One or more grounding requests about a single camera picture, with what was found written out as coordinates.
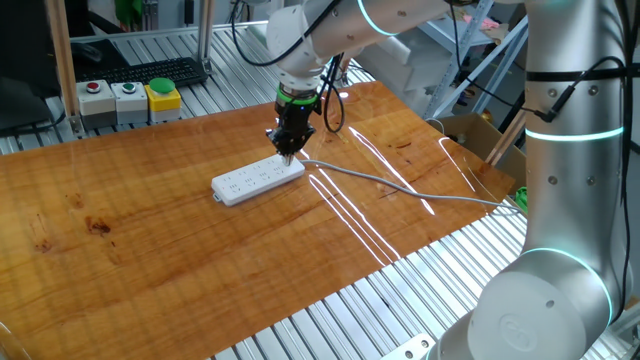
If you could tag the grey box red button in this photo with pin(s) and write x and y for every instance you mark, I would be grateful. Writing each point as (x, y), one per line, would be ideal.
(96, 102)

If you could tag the green hanging cloth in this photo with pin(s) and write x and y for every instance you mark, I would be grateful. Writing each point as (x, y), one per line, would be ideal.
(127, 10)

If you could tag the black monitor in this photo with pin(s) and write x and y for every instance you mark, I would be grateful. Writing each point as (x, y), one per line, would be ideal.
(20, 50)

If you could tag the black mouse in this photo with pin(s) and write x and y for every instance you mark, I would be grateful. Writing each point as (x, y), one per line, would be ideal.
(87, 51)

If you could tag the aluminium frame post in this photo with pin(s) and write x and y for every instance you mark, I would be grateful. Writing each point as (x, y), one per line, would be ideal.
(205, 30)

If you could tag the white foam block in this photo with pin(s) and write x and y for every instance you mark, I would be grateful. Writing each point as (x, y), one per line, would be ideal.
(390, 70)

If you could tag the wooden sticks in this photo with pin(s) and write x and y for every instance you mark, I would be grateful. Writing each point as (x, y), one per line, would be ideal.
(502, 145)

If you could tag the wooden frame post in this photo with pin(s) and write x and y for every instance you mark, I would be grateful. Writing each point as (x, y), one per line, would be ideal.
(62, 60)

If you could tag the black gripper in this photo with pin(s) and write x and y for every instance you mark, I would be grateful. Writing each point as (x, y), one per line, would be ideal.
(294, 117)

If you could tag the wood grain table mat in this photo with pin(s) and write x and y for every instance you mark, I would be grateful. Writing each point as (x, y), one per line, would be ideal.
(150, 250)

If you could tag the white power strip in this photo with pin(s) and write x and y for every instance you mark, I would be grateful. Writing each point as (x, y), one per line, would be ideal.
(255, 178)

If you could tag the white metal base plate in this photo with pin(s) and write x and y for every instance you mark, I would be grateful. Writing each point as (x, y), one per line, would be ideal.
(410, 350)

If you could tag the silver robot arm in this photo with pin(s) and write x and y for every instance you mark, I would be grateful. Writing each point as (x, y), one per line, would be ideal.
(570, 200)

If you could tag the black keyboard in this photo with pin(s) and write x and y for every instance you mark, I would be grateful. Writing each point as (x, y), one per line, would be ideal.
(145, 70)

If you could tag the yellow box green mushroom button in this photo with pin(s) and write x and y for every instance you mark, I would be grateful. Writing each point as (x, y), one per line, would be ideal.
(163, 100)

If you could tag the grey box small green button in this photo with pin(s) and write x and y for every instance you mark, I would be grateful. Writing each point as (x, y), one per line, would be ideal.
(130, 102)

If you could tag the cardboard box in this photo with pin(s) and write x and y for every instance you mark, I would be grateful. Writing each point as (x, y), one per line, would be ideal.
(475, 140)

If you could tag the grey metal shelf rack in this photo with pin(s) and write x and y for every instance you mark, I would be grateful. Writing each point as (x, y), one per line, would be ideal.
(440, 32)

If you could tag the pink paper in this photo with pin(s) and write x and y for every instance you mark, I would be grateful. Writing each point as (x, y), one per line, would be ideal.
(480, 21)

